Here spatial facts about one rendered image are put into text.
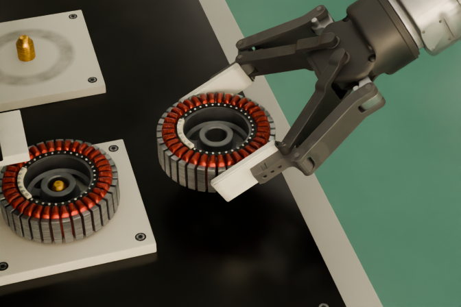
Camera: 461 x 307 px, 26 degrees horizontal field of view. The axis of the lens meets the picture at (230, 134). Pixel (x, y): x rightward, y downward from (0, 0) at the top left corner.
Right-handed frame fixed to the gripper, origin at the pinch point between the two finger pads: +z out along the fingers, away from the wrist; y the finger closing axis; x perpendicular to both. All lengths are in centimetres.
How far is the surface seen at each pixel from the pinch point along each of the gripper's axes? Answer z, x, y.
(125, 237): 11.5, -1.0, 5.5
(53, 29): 12.7, -1.8, -29.0
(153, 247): 9.8, 0.5, 7.0
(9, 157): 14.3, -13.8, 2.5
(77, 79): 11.7, -1.2, -18.9
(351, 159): -2, 97, -75
